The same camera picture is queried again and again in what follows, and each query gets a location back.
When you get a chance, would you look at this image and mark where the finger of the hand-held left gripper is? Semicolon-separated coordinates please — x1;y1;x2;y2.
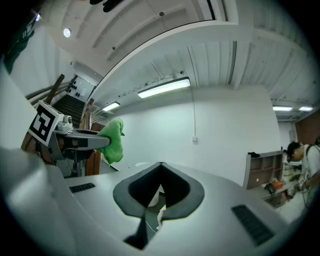
73;129;111;151

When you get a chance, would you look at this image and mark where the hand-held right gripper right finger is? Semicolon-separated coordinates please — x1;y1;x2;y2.
144;161;297;256

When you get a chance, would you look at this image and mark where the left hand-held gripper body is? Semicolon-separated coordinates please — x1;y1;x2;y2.
26;99;87;179

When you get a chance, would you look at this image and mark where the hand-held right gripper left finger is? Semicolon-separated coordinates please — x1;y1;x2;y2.
65;161;162;256

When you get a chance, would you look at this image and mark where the green wiping cloth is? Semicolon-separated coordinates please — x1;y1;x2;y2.
96;117;126;165

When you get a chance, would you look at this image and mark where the person's left forearm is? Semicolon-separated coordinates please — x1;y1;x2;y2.
21;129;54;166

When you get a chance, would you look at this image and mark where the black wristband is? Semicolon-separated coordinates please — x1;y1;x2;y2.
34;139;44;159

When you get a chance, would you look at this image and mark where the dark staircase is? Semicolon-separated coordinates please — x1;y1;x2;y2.
53;94;87;126

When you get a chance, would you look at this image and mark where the short ceiling light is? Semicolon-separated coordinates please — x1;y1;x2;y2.
101;100;121;112

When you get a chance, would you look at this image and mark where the white board with black knobs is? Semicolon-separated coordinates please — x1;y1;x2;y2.
66;75;96;100

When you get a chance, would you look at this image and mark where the white cubby shelf unit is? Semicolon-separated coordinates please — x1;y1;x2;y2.
243;149;285;191

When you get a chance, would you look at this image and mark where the orange black power tool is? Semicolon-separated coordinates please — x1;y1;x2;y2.
264;180;286;194

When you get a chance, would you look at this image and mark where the person's green shirt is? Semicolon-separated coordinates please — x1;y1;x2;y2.
0;9;41;75

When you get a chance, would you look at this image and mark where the long ceiling light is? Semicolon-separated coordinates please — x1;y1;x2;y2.
137;76;192;99

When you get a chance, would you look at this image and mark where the white gripper-mounted camera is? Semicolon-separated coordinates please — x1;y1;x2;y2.
57;114;74;131

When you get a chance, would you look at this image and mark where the white wall conduit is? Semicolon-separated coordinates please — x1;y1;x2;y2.
190;87;197;137

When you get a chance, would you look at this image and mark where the black head-worn camera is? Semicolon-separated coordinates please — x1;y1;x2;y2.
88;0;126;14

